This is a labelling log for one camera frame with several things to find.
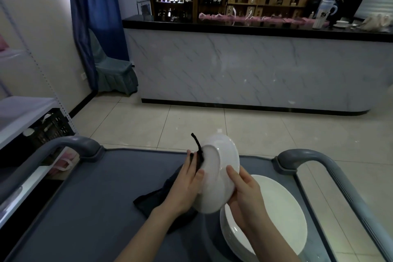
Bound person's right hand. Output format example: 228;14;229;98
226;165;269;232

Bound person's left hand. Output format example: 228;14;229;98
159;149;205;218

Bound dark blue cleaning cloth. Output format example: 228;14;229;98
133;133;205;235

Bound stack of white plates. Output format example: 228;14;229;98
219;174;308;262

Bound white round plate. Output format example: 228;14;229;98
192;134;241;214

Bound person's left forearm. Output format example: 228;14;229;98
115;206;178;262

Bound grey service cart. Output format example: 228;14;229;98
0;136;393;262

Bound chair with grey-green cover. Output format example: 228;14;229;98
89;28;139;97

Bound marble bar counter black top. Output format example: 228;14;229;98
122;14;393;117

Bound black plastic crate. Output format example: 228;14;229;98
29;108;76;149

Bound white metal shelf rack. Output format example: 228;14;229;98
0;0;79;226

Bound row of pink bags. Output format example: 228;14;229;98
199;12;323;26

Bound blue curtain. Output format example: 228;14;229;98
66;0;129;93

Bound white cloth bag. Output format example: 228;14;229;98
361;13;392;32

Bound pink bag white handles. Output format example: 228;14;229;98
49;148;81;173

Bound white pitcher with handle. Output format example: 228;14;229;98
312;0;338;29

